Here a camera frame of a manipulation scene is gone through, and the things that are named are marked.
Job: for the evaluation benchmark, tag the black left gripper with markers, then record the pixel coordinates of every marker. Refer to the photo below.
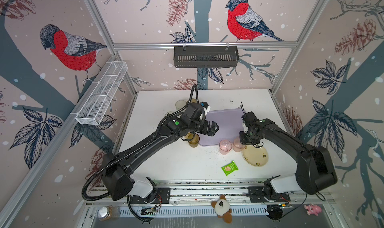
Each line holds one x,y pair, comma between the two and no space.
206,130

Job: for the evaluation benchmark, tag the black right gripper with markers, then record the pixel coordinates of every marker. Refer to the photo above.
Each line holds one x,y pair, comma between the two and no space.
241,135

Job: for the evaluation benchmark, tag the pink textured glass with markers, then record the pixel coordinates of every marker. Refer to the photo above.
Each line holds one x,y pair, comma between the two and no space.
238,146

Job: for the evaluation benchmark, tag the pink smooth glass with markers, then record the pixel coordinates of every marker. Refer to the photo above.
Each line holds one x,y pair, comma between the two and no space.
225,146

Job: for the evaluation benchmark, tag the amber textured glass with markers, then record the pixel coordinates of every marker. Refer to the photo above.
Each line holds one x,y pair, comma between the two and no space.
193,140

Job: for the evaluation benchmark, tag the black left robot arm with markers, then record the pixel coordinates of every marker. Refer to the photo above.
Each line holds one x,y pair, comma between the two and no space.
117,175

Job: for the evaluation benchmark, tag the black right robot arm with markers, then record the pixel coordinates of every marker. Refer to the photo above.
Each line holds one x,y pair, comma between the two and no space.
315,169

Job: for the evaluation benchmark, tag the lilac plastic tray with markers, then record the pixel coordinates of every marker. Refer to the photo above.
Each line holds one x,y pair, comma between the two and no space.
230,125

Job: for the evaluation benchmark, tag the cream patterned plate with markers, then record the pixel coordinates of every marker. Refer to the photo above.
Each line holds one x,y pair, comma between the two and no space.
255,156

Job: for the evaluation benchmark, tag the green snack packet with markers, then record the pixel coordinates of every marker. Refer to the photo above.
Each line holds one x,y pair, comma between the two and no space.
229,168

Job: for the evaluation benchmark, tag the pale green tall glass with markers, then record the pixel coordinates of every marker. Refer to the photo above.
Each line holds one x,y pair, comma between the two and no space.
181,105

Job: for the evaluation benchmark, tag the light green short glass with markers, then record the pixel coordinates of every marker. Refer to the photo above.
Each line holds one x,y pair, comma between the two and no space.
169,113

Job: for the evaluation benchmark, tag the plush dog toy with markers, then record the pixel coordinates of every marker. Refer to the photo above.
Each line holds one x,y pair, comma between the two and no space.
222,209

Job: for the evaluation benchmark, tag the pink plush toy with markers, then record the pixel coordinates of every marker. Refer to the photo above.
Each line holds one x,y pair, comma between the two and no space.
313,209

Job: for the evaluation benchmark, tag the jar with silver lid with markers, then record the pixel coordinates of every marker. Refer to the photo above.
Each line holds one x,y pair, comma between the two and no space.
108,213

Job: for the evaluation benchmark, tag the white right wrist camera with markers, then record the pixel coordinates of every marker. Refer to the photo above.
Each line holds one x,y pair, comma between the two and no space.
245,126

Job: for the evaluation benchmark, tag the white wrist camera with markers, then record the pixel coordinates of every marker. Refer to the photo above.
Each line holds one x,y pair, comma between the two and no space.
206,107
245,126

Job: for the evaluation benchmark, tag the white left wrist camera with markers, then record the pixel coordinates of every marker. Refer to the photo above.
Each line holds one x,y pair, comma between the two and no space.
206,107

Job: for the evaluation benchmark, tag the black wall basket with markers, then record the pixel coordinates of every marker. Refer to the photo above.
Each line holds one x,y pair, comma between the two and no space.
206,57

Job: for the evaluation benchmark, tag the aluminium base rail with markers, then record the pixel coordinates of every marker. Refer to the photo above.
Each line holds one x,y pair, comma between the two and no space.
174,193

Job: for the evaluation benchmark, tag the white wire mesh basket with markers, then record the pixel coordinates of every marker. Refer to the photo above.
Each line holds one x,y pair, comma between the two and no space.
98,102

